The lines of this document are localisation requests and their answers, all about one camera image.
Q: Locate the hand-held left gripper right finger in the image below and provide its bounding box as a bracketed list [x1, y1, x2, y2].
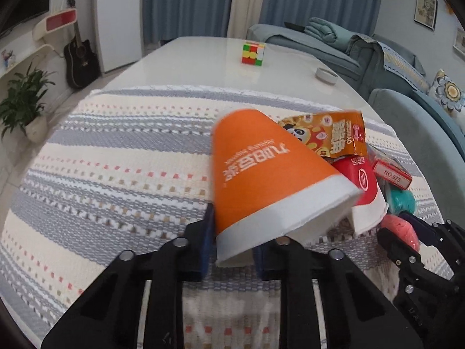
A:
[252, 236, 424, 349]

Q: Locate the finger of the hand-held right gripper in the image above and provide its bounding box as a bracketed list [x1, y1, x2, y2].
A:
[377, 227, 442, 299]
[398, 213, 465, 260]

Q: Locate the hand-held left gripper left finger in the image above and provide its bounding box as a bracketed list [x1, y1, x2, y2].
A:
[41, 202, 217, 349]

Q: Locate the pink clay ball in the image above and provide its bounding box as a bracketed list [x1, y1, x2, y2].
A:
[381, 214, 421, 252]

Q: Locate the orange paper cup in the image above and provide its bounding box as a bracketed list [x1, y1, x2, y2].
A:
[212, 108, 364, 268]

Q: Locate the teal clay ball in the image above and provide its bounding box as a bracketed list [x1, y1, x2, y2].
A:
[385, 185, 415, 214]

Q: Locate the clear box with red label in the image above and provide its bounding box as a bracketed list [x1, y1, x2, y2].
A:
[365, 143, 413, 190]

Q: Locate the red paper cup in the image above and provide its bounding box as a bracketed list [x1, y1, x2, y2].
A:
[332, 154, 389, 236]

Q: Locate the grey-green chair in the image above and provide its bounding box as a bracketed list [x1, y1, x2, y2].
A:
[369, 89, 465, 222]

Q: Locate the striped woven table mat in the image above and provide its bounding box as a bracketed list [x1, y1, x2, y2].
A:
[0, 85, 446, 349]

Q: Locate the orange snack packet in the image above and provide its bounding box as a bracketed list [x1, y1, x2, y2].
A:
[278, 109, 366, 159]

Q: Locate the floral pillow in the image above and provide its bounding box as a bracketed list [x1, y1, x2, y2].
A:
[429, 68, 465, 124]

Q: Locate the roll of tape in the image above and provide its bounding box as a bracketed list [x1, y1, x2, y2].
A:
[316, 67, 337, 85]

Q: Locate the teal sofa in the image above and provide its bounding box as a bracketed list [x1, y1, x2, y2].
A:
[247, 24, 465, 142]

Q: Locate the colourful puzzle cube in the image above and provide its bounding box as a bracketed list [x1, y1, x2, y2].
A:
[242, 42, 267, 67]

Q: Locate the folded teal blanket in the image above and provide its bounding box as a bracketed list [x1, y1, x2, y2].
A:
[305, 17, 358, 53]

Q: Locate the black acoustic guitar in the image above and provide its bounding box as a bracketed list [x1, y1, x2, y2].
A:
[63, 0, 100, 90]

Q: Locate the potted green plant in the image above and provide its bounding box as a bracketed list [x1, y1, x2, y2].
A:
[0, 63, 55, 142]

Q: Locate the white cabinet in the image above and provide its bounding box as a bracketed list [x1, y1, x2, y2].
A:
[95, 0, 144, 75]

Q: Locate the cream curtain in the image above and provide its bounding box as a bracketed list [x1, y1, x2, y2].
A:
[227, 0, 271, 39]

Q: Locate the white shelf with red panel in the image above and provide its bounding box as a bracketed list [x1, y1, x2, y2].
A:
[32, 7, 78, 40]

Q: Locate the large picture frame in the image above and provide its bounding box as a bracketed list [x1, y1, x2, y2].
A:
[414, 0, 437, 31]

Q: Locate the white curved wall shelf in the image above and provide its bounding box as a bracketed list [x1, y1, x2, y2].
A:
[0, 44, 59, 81]

